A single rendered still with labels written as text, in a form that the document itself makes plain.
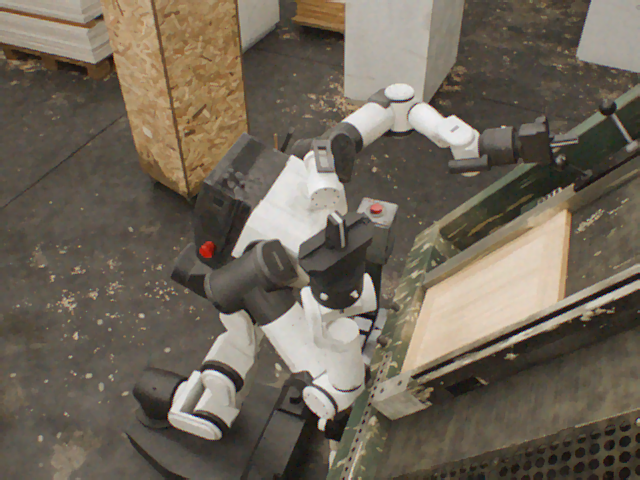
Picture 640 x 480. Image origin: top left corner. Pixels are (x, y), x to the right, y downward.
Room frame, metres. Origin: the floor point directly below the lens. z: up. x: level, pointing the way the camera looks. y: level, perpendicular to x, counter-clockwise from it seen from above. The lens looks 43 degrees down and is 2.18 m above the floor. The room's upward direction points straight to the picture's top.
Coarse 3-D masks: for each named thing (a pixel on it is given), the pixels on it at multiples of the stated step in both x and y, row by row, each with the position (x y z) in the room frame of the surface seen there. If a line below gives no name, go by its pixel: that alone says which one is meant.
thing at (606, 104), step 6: (600, 102) 1.14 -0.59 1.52; (606, 102) 1.13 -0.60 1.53; (612, 102) 1.13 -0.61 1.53; (600, 108) 1.13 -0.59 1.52; (606, 108) 1.12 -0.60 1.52; (612, 108) 1.12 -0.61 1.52; (606, 114) 1.12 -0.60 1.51; (612, 114) 1.12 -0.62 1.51; (618, 120) 1.11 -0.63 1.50; (618, 126) 1.10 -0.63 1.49; (624, 132) 1.08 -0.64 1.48; (630, 138) 1.07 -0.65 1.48; (630, 144) 1.06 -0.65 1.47; (636, 144) 1.05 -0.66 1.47; (630, 150) 1.05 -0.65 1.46
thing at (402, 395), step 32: (608, 288) 0.68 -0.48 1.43; (544, 320) 0.71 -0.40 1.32; (576, 320) 0.65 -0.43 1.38; (608, 320) 0.64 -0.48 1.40; (448, 352) 0.78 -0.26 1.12; (480, 352) 0.72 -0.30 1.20; (512, 352) 0.68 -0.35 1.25; (544, 352) 0.66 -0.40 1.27; (384, 384) 0.81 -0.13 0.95; (416, 384) 0.74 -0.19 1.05; (448, 384) 0.72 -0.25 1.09; (480, 384) 0.70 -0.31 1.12
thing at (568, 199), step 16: (608, 176) 1.05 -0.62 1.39; (624, 176) 1.04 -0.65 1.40; (560, 192) 1.12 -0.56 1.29; (592, 192) 1.06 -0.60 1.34; (544, 208) 1.10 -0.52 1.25; (560, 208) 1.07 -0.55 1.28; (576, 208) 1.06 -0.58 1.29; (512, 224) 1.14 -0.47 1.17; (528, 224) 1.09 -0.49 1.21; (480, 240) 1.18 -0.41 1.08; (496, 240) 1.12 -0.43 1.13; (464, 256) 1.16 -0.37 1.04; (480, 256) 1.13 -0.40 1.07; (432, 272) 1.20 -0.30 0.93; (448, 272) 1.15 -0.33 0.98
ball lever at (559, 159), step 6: (558, 156) 1.06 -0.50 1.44; (564, 156) 1.06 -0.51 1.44; (552, 162) 1.06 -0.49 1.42; (558, 162) 1.05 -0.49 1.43; (564, 162) 1.05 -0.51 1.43; (558, 168) 1.04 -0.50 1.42; (564, 168) 1.04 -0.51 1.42; (570, 168) 1.06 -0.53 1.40; (576, 168) 1.07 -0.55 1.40; (582, 174) 1.08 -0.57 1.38; (588, 174) 1.08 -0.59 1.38; (582, 180) 1.08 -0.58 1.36
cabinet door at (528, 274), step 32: (544, 224) 1.07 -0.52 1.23; (512, 256) 1.04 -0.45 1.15; (544, 256) 0.95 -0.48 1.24; (448, 288) 1.10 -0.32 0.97; (480, 288) 1.00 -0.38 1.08; (512, 288) 0.92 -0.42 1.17; (544, 288) 0.85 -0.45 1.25; (448, 320) 0.97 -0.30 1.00; (480, 320) 0.89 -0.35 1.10; (512, 320) 0.82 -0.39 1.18; (416, 352) 0.92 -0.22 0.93
